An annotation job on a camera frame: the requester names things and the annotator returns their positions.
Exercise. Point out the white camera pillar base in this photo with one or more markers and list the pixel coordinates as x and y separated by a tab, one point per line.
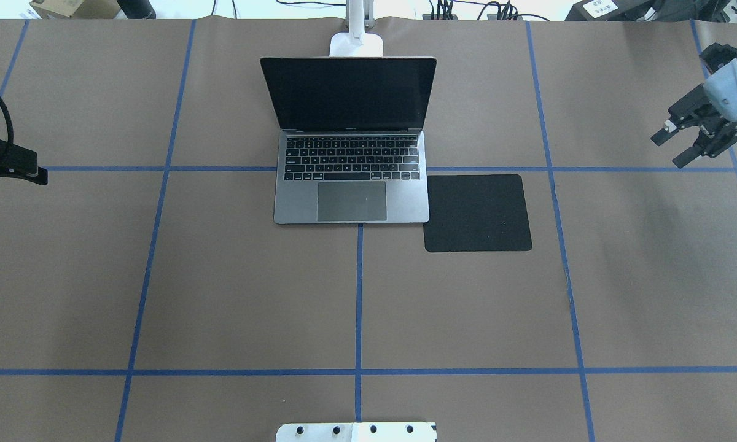
358	431

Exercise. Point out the black mouse pad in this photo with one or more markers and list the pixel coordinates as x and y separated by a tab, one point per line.
477	213

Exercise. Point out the cardboard box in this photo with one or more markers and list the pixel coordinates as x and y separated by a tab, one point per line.
76	9

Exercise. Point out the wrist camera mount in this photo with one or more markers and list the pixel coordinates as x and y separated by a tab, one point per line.
716	56
21	163

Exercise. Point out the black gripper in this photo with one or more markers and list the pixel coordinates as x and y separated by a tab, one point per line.
714	124

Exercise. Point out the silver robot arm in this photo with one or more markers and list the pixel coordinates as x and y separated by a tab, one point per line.
721	89

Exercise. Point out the grey laptop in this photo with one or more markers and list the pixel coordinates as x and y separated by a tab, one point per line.
351	138

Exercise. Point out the black water bottle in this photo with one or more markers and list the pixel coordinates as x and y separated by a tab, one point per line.
137	9

